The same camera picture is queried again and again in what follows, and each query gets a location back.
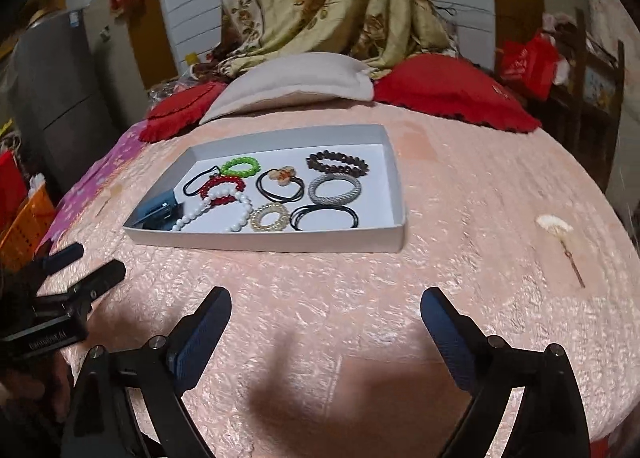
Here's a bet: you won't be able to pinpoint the blue hair claw clip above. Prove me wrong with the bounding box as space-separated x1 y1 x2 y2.
131 189 183 231

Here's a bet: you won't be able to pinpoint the black cord with charm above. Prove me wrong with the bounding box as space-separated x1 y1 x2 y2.
181 165 224 198

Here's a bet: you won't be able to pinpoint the white bead necklace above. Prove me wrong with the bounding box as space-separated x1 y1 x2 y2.
170 185 254 234

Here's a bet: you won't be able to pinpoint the gold spiral hair tie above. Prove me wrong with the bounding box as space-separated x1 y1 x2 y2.
248 201 292 233

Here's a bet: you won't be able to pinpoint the green bead bracelet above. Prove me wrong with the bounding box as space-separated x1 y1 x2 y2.
219 155 262 179

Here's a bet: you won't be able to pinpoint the red bead bracelet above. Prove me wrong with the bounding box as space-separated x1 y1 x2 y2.
198 174 248 207

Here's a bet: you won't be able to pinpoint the black elastic hair ties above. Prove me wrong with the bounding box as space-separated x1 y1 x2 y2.
288 202 362 232

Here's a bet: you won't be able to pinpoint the brown hair tie with flower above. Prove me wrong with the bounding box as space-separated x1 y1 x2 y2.
255 165 306 204

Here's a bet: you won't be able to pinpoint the silver woven bangle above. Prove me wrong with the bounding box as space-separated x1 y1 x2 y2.
308 173 362 206

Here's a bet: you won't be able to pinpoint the dark brown bead bracelet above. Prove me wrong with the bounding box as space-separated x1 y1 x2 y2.
305 149 371 177

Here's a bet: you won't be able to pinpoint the person's left hand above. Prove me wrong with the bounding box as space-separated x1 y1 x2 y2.
1 352 74 422

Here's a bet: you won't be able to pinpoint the orange plastic basket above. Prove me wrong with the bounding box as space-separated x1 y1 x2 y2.
0 184 56 272

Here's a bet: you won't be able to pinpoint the purple floral sheet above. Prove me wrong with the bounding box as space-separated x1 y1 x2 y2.
38 120 146 249

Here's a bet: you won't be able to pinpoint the grey refrigerator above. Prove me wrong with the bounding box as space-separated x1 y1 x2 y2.
10 10 119 199

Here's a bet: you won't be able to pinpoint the left red fringed cushion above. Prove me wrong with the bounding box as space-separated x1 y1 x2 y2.
139 81 228 143

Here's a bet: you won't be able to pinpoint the white tassel hair stick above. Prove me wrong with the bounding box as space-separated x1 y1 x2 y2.
536 215 586 289

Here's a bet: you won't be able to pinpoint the white cardboard box tray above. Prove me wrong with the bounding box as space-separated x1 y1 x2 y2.
124 125 406 253

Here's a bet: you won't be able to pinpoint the beige pillow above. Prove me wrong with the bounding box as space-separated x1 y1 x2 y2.
200 52 374 125

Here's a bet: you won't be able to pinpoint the wooden chair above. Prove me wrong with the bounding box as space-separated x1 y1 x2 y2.
548 9 625 191

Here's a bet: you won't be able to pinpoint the right red cushion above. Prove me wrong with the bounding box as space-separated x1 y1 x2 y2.
374 53 540 133

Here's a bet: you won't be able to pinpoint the red gift bag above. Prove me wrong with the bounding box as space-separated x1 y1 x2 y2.
498 29 560 102

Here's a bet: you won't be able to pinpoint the floral yellow blanket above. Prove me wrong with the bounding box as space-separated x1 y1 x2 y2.
194 0 454 81

